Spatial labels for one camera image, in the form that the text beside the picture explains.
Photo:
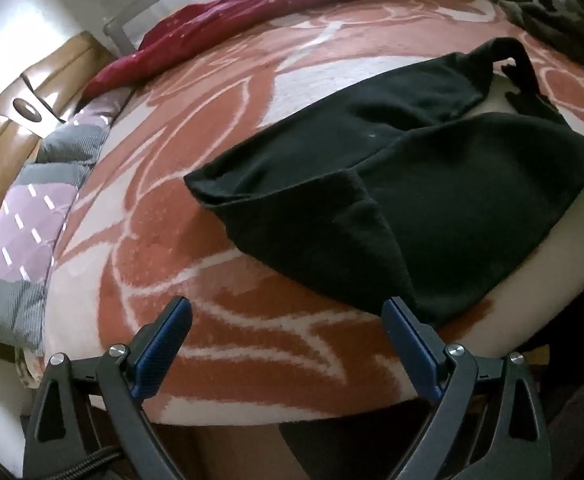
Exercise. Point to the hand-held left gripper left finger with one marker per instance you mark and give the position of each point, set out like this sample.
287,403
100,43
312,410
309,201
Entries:
164,345

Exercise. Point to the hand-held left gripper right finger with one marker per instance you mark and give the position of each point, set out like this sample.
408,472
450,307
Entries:
409,340

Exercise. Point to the black pants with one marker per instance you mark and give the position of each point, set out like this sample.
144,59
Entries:
422,200

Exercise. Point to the purple grey patchwork quilt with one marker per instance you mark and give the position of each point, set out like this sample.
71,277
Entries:
26,220

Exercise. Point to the orange and white printed blanket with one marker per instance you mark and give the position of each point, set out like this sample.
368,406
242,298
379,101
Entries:
221,160

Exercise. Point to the brown leather headboard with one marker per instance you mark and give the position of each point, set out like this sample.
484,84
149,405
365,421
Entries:
1,145

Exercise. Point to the red duvet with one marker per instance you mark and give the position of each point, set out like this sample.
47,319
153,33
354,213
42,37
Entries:
221,20

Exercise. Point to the dark clothing pile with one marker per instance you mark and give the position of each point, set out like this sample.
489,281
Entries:
547,15

